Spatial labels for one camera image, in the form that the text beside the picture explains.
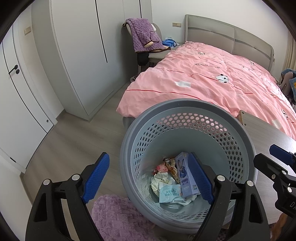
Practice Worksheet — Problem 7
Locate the lavender long carton box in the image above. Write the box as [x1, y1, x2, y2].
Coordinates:
[175, 152, 200, 198]

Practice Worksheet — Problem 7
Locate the blue baby wipes pack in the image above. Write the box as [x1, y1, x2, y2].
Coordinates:
[159, 182, 182, 203]

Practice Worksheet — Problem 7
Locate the red white snack wrapper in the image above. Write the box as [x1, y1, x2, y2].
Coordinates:
[165, 158, 180, 184]

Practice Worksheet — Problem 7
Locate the written paper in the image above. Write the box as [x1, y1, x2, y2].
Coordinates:
[150, 172, 177, 197]

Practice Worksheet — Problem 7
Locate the pink pig toy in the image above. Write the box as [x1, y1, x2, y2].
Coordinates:
[156, 162, 169, 173]

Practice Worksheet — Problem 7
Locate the white tissue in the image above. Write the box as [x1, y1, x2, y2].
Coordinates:
[171, 195, 198, 206]

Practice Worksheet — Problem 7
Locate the red candy wrapper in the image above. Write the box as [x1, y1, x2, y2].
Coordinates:
[152, 168, 158, 176]

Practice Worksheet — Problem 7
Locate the grey perforated trash basket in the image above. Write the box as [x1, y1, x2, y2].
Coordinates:
[120, 99, 257, 233]

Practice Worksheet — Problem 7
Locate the grey wooden table board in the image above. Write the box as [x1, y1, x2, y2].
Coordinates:
[237, 110, 295, 224]

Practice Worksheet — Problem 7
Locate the purple fluffy rug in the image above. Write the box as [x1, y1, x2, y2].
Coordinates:
[91, 195, 158, 241]

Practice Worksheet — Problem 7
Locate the blue denim bear jacket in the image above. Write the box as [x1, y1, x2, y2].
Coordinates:
[280, 68, 295, 95]

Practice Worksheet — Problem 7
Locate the beige curtain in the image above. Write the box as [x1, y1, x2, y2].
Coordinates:
[283, 33, 296, 70]

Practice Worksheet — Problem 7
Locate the pink bed duvet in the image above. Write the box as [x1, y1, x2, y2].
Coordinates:
[117, 42, 295, 138]

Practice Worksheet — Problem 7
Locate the grey upholstered headboard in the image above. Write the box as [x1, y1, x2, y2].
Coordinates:
[184, 15, 274, 72]

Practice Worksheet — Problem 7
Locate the blue bag on nightstand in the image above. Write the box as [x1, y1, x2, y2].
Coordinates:
[162, 38, 179, 48]

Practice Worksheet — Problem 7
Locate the grey chair left of bed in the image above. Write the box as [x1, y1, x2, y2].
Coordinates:
[122, 19, 176, 75]

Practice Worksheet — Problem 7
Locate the white wardrobe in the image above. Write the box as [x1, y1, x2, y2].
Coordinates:
[31, 1, 152, 120]

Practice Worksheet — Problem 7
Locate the purple knitted blanket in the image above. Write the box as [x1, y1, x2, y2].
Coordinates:
[123, 18, 168, 53]

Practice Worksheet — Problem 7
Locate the white door with handle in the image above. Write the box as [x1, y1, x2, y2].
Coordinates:
[1, 27, 54, 173]

